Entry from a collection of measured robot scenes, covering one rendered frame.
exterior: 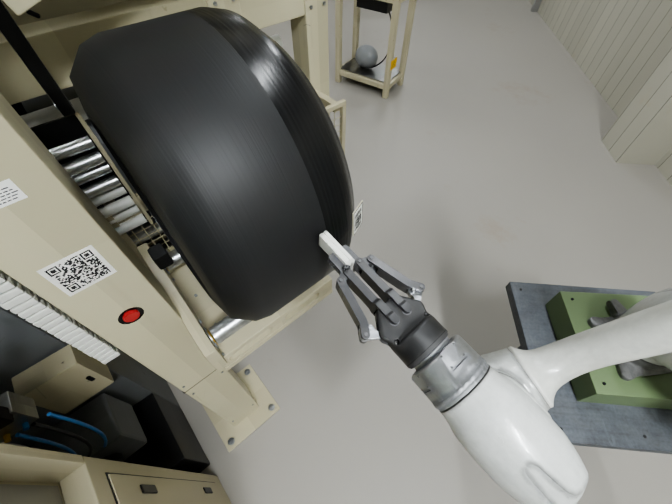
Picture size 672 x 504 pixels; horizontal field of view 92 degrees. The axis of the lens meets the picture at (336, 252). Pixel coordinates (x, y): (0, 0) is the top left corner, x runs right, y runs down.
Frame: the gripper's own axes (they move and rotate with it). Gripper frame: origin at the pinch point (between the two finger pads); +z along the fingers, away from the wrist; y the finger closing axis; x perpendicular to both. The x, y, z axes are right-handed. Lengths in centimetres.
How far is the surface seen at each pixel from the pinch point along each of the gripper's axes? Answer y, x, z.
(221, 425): 43, 125, 12
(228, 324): 18.5, 33.6, 13.6
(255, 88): -0.7, -16.4, 20.1
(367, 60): -217, 127, 192
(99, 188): 25, 25, 61
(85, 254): 30.0, 2.3, 24.2
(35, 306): 40.5, 8.1, 24.6
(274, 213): 5.7, -6.3, 7.8
